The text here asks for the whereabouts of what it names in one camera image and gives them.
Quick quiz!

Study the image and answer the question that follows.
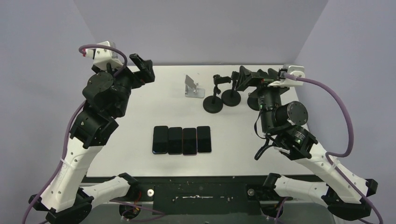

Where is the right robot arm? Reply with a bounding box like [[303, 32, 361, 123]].
[[232, 66, 378, 221]]

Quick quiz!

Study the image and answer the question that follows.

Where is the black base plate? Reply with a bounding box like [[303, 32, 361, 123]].
[[135, 175, 282, 215]]

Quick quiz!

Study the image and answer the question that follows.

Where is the black tall phone stand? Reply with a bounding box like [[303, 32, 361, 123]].
[[203, 74, 232, 114]]

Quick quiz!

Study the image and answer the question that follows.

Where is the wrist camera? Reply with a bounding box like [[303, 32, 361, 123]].
[[83, 48, 123, 71], [278, 64, 305, 87]]

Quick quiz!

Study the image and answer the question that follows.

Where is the white folding phone stand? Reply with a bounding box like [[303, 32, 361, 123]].
[[184, 75, 205, 98]]

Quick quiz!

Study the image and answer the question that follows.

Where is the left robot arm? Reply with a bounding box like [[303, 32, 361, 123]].
[[29, 54, 155, 224]]

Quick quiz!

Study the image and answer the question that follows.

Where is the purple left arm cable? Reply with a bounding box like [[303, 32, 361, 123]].
[[21, 44, 128, 224]]

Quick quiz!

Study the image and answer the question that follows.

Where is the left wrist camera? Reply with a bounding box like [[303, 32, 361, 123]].
[[83, 48, 123, 71]]

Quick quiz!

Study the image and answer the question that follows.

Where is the silver phone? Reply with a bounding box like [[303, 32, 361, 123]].
[[197, 126, 212, 153]]

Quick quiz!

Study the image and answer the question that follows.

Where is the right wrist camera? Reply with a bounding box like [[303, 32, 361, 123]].
[[278, 64, 305, 87]]

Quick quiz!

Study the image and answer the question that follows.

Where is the black phone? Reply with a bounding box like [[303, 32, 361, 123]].
[[152, 126, 169, 154], [168, 127, 183, 155]]

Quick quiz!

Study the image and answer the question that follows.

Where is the purple phone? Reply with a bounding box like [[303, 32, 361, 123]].
[[182, 128, 198, 155]]

